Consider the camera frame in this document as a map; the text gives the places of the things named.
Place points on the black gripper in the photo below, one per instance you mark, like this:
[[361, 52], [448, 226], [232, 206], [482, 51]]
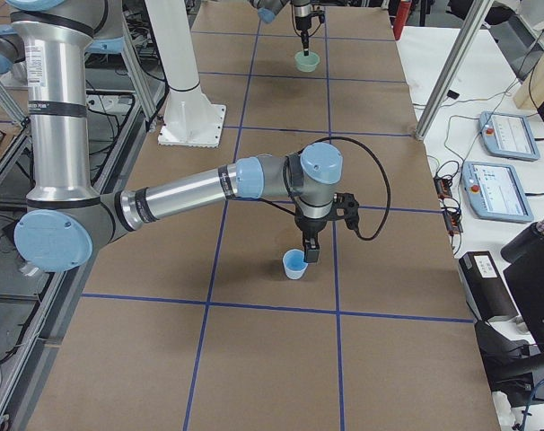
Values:
[[302, 21], [311, 225]]

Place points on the light blue plastic cup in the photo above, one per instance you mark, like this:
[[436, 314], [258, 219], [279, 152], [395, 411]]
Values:
[[294, 264]]

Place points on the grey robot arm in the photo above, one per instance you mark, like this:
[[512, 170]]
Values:
[[69, 219], [302, 12]]

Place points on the dark water bottle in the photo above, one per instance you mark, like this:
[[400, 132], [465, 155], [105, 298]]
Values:
[[519, 245]]

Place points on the red fire extinguisher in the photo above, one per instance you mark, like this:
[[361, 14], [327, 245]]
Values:
[[400, 18]]

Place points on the orange electronics board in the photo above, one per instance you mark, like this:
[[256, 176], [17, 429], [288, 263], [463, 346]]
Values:
[[450, 206]]

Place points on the black device on bench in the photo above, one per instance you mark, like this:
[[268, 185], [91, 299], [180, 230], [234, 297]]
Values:
[[485, 289]]

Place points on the lower teach pendant tablet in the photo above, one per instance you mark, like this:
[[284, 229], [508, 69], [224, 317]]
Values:
[[495, 193]]

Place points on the teach pendant tablet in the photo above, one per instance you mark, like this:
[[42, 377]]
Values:
[[508, 136], [495, 193]]

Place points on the upper teach pendant tablet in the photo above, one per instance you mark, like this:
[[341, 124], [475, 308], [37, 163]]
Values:
[[508, 136]]

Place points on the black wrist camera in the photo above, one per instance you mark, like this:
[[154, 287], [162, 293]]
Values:
[[345, 207]]

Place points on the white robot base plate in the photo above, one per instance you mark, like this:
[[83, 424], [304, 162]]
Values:
[[189, 118]]

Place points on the grey aluminium mounting post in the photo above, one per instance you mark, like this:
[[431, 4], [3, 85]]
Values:
[[468, 32]]

